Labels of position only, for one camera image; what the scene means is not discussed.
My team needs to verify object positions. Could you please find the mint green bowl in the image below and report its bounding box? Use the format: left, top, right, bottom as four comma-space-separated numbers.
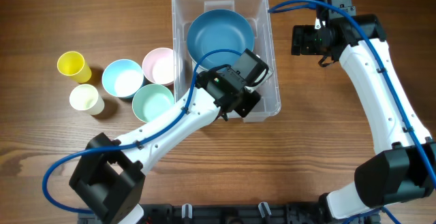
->
132, 84, 174, 123

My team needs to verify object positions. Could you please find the blue cable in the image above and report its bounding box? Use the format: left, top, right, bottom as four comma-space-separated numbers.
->
42, 48, 243, 214
267, 0, 436, 224

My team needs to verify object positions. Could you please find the light blue bowl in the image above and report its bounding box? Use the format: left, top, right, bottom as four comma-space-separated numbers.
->
102, 59, 146, 99

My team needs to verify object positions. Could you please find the yellow cup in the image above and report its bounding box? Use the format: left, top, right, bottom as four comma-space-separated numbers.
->
57, 51, 92, 83

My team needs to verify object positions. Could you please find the pink bowl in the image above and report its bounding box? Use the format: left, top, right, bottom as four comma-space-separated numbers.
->
142, 48, 174, 86

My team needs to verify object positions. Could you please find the clear plastic storage bin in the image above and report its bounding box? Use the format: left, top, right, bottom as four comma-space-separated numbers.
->
172, 0, 281, 123

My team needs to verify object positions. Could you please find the dark blue plate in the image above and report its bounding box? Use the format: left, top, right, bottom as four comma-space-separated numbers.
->
187, 9, 255, 69

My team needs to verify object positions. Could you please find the right blue cable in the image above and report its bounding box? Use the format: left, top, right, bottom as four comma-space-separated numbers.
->
267, 0, 436, 224

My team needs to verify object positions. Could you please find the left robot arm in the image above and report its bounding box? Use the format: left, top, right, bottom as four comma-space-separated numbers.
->
69, 66, 268, 223

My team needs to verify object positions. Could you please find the cream cup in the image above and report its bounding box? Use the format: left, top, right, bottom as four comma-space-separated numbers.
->
69, 84, 105, 116

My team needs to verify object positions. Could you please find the left blue cable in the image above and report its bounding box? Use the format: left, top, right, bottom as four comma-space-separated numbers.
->
42, 48, 243, 214

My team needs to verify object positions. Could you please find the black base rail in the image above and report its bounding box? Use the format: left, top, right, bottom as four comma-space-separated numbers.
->
77, 202, 375, 224

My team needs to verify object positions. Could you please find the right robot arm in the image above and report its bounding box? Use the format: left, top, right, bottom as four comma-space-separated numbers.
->
291, 14, 435, 222

